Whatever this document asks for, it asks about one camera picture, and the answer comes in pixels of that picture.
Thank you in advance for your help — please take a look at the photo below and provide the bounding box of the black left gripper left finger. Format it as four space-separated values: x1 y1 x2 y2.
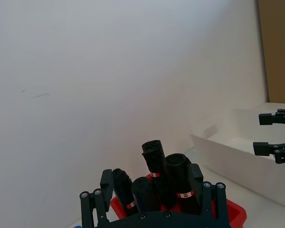
79 169 114 228

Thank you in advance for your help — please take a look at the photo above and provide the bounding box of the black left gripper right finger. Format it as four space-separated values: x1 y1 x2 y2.
187 163 229 225

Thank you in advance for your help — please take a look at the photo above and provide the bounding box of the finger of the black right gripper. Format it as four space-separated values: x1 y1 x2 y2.
253 142 285 164
258 108 285 126

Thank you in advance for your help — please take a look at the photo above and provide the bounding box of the slim black bag roll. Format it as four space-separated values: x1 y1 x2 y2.
112 168 136 216

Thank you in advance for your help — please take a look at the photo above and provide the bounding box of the thick black bag roll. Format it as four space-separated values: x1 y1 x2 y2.
164 153 202 215

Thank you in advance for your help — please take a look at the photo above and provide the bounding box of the white shallow tray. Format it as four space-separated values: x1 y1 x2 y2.
190 108 285 210

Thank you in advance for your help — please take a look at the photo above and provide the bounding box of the unlabelled black bag roll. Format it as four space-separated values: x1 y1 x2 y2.
131 177 161 214

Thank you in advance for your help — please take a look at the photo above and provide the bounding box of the red plastic bin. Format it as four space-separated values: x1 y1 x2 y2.
110 172 248 228

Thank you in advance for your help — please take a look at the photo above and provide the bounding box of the brown board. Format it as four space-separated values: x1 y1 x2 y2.
258 0 285 105

